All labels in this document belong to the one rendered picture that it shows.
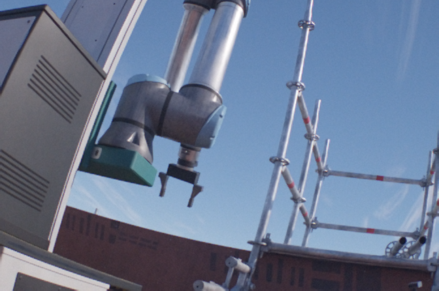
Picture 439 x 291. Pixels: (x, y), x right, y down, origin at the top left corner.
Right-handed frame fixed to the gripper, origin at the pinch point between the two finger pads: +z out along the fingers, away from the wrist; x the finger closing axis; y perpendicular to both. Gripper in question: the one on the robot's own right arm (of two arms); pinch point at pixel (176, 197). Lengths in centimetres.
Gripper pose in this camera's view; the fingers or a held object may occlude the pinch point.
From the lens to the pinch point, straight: 196.9
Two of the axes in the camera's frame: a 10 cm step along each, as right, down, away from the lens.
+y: -2.9, -0.3, -9.6
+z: -2.8, 9.6, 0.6
